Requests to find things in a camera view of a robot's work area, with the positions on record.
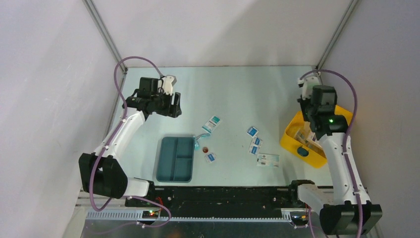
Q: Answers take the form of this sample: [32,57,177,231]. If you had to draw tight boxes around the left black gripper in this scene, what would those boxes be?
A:
[151,88,181,118]

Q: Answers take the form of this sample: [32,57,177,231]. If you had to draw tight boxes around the bag with beige gauze roll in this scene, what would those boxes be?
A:
[294,127,310,145]

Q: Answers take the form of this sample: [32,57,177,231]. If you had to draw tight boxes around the teal gauze dressing packet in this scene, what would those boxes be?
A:
[202,115,222,134]

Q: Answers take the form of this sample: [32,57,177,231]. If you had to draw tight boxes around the teal divided plastic tray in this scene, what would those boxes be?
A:
[156,136,195,183]

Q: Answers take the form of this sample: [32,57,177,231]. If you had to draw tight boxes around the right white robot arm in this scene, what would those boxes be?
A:
[288,84,382,238]

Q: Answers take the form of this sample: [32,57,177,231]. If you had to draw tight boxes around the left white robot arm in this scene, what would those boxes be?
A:
[78,75,182,207]

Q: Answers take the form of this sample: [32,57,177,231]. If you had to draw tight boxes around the yellow medicine kit box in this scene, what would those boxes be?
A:
[280,111,350,170]

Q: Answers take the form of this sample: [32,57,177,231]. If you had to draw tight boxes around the twisted teal wrapper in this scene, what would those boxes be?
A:
[193,133,210,150]

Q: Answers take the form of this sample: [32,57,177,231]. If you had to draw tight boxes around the white flat labelled packet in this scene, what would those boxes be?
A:
[257,153,280,168]

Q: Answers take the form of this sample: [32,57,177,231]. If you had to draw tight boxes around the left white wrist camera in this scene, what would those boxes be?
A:
[158,75,177,95]

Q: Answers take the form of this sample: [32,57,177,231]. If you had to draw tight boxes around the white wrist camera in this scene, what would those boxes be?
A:
[158,75,177,95]
[297,76,321,100]

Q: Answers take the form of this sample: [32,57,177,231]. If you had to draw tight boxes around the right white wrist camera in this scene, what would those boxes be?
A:
[297,76,321,100]

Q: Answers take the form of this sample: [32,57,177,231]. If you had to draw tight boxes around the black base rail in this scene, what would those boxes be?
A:
[125,179,313,220]

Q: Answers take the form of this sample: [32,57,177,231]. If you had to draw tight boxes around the grey slotted cable duct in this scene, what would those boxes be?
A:
[86,210,293,222]

